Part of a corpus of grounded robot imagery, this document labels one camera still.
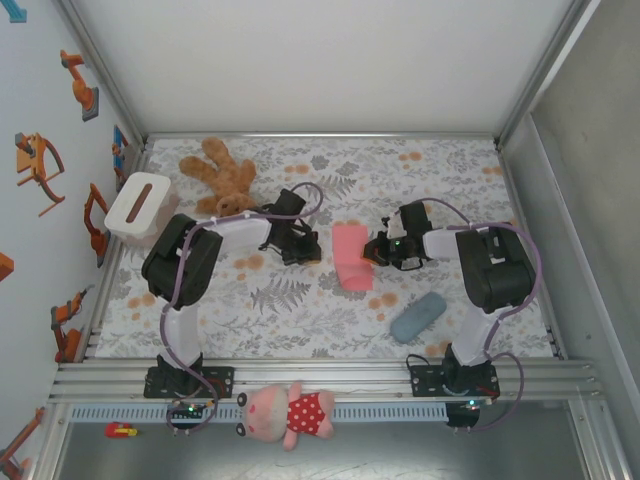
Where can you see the pink cloth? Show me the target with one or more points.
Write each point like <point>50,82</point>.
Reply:
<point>350,250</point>

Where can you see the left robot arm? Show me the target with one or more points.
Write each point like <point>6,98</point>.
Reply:
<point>182,260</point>

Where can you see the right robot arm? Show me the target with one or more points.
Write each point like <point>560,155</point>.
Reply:
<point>495,270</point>

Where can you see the floral printed table cloth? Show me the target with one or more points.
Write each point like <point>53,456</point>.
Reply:
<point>300,325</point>

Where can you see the blue glasses case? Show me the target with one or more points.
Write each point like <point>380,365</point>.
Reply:
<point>417,317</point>

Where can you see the brown teddy bear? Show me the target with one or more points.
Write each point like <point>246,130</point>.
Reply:
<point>225,175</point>

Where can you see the pink pig plush toy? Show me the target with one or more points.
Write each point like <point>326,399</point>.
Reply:
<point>280,412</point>

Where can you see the white and pink tissue box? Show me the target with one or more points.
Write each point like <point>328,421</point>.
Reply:
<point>135,207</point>

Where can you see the black controller board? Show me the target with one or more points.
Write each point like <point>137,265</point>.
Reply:
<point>467,412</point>
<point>189,410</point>

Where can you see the blue and orange sticker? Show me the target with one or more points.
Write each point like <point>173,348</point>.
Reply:
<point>120,155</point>

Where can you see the small red yellow toy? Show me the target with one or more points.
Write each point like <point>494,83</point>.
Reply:
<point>120,430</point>

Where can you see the orange robot claw sticker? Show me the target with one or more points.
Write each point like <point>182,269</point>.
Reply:
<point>35,160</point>

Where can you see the orange block sticker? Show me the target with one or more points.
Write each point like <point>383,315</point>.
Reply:
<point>5,267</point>

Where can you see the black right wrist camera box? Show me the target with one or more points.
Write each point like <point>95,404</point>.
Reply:
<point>416,217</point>

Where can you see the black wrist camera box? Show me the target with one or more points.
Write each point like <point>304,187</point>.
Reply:
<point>416,217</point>
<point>291,202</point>

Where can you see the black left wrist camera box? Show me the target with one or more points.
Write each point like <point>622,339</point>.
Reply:
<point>291,202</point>

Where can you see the aluminium frame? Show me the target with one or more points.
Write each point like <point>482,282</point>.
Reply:
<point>350,372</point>

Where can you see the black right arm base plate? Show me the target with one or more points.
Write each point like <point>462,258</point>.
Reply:
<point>425,382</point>

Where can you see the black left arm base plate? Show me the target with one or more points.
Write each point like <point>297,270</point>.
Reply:
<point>222,382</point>

